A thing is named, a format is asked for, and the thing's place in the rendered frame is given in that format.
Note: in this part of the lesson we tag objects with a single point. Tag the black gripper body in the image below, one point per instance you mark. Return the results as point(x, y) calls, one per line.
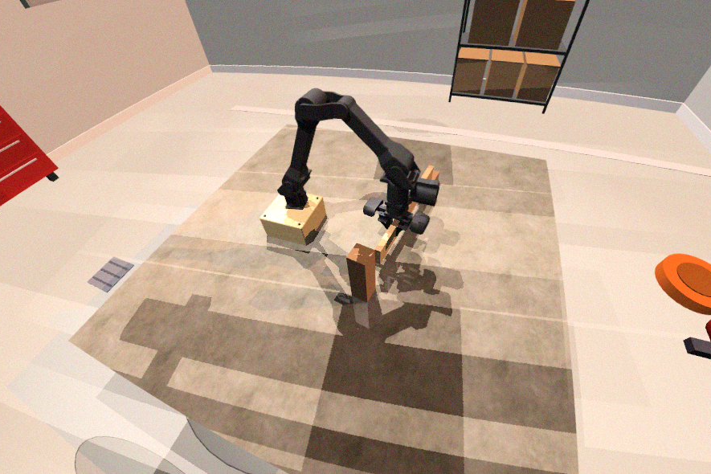
point(398, 211)

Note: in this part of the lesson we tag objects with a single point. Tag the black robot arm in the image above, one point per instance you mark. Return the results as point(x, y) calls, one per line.
point(395, 159)

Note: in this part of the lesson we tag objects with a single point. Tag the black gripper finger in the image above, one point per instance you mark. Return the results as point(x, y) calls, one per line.
point(401, 227)
point(386, 223)

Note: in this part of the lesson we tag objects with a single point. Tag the long wooden bed rail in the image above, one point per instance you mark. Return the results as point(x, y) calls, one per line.
point(389, 237)

